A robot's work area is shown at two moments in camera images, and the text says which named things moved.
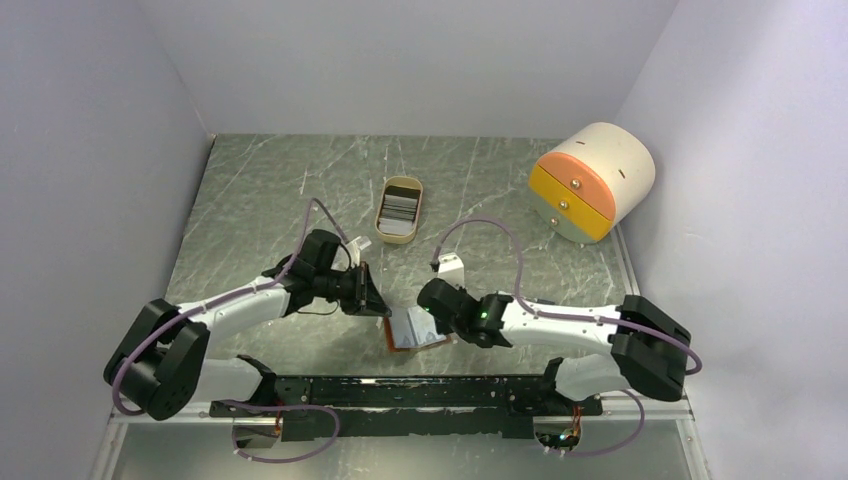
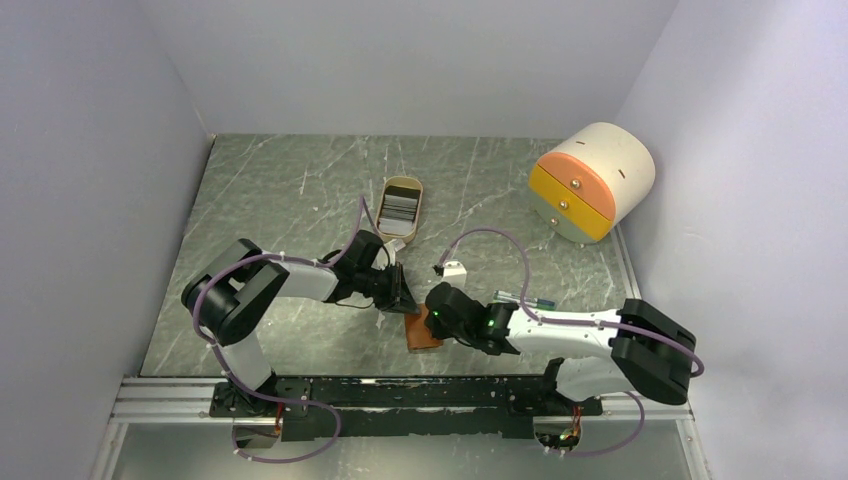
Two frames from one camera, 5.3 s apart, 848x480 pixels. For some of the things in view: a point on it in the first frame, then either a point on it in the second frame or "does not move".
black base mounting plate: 400,407 does not move
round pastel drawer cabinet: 593,180 does not move
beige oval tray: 401,181 does not move
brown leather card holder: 390,340 -> 417,333
